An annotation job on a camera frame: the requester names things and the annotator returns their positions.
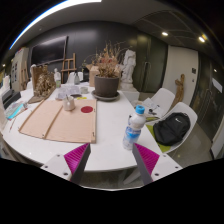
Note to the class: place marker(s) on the white cabinet with pictures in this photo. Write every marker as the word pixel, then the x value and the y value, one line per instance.
pixel 19 68

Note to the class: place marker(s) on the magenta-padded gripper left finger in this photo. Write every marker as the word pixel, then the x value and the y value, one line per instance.
pixel 75 160

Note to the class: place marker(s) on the long ceiling light strip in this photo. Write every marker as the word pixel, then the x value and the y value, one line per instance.
pixel 43 16

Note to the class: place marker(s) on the thin wooden stick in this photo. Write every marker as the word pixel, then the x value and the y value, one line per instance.
pixel 68 97

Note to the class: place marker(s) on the white plastic chair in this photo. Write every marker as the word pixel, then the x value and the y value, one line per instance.
pixel 165 96
pixel 70 78

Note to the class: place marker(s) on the colourful painted sheet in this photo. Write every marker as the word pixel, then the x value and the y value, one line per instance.
pixel 16 110

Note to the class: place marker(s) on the grey pot saucer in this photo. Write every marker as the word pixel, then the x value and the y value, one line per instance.
pixel 105 98

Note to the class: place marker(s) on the white green-labelled spray bottle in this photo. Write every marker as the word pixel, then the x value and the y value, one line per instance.
pixel 57 78

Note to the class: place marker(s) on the flat round red coaster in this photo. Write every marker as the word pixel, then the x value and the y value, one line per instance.
pixel 87 109

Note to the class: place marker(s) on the white plaster bust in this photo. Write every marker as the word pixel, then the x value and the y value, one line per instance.
pixel 33 69

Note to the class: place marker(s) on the wooden easel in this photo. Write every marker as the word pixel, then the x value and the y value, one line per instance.
pixel 68 66

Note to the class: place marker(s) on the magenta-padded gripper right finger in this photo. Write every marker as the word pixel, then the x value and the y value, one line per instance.
pixel 148 160

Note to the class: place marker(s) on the printed newspaper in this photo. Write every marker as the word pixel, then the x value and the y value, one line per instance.
pixel 68 90

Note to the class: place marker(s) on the wooden figure sculpture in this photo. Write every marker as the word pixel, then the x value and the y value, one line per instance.
pixel 180 88

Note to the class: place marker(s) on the tan wooden drawing board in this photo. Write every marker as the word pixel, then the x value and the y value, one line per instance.
pixel 66 125

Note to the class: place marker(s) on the black backpack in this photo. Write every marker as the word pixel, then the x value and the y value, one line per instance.
pixel 171 128

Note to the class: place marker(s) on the dried plant in grey pot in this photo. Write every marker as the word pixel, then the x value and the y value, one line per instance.
pixel 106 86

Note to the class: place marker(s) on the small yellow tag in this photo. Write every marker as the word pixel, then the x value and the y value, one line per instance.
pixel 82 98

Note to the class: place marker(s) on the round ceiling spotlight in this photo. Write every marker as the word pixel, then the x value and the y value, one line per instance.
pixel 165 33
pixel 202 39

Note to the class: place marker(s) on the brown relief sculpture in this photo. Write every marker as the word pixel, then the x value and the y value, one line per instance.
pixel 43 86

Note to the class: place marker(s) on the stack of papers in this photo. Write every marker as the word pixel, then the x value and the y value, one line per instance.
pixel 150 106

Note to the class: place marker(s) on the grey jug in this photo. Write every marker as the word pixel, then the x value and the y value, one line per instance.
pixel 77 80

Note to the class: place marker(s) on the white tape roll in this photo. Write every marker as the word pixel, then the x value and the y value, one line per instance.
pixel 84 90

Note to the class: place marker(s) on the black wall screen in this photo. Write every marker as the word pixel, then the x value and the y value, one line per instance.
pixel 50 50

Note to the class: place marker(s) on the tall white plaster statue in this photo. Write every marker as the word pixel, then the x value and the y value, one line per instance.
pixel 128 70

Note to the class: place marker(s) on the white chair with green cushion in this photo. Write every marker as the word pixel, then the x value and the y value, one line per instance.
pixel 191 116

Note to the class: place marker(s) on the white blue-capped drink bottle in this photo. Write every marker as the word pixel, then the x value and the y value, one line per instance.
pixel 133 130

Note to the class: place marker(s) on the white ceramic mug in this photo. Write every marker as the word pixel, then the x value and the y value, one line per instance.
pixel 69 105

